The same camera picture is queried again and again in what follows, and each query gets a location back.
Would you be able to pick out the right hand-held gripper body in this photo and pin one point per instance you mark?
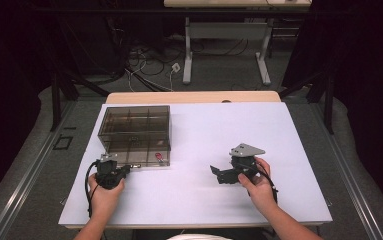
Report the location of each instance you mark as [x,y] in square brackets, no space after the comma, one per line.
[245,150]

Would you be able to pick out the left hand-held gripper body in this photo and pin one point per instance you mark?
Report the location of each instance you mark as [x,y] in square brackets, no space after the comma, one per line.
[107,173]

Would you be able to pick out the small red fish-shaped clip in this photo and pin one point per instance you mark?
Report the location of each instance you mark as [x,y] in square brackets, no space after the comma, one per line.
[159,157]

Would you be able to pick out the smoky transparent drawer box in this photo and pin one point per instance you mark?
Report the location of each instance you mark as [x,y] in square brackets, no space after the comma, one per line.
[134,123]

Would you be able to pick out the person's left hand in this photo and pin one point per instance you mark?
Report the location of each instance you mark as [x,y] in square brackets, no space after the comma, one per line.
[104,201]

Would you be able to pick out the person's right hand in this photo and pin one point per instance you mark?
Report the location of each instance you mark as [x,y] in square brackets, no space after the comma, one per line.
[260,190]

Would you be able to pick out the white table mat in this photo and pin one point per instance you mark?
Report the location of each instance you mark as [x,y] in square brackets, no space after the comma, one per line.
[205,130]

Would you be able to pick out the person's white clothing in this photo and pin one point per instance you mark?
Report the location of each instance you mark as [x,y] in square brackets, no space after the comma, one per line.
[197,237]

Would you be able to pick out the black metal stand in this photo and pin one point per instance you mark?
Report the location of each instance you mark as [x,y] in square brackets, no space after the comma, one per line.
[328,103]
[56,100]

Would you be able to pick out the white power plug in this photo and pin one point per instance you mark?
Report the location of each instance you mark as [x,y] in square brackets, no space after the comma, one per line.
[176,67]

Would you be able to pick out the white desk with metal legs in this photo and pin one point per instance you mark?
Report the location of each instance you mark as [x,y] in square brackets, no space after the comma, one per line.
[227,30]

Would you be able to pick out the dark curtain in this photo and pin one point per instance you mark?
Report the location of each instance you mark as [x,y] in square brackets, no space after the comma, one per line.
[372,83]
[9,83]

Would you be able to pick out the aluminium floor rail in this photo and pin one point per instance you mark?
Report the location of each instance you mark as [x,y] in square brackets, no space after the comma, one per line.
[22,186]
[352,180]

